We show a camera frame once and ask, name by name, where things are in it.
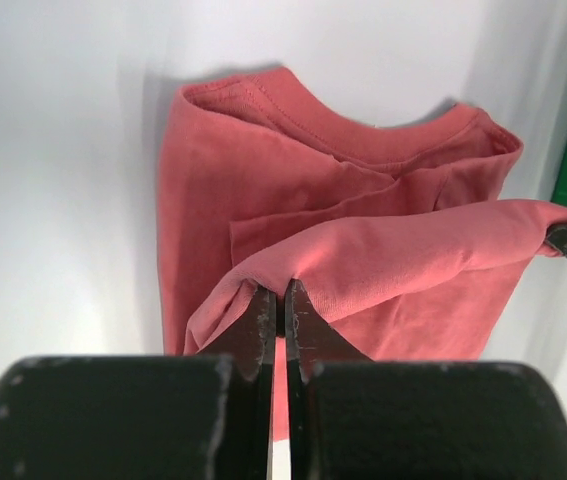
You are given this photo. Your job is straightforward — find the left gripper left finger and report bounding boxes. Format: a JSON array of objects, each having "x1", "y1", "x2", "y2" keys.
[{"x1": 200, "y1": 287, "x2": 277, "y2": 479}]

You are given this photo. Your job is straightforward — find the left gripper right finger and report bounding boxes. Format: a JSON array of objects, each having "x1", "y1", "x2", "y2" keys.
[{"x1": 284, "y1": 279, "x2": 370, "y2": 480}]

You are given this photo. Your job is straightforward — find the pink t shirt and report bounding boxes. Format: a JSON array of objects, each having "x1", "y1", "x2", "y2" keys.
[{"x1": 155, "y1": 67, "x2": 567, "y2": 444}]

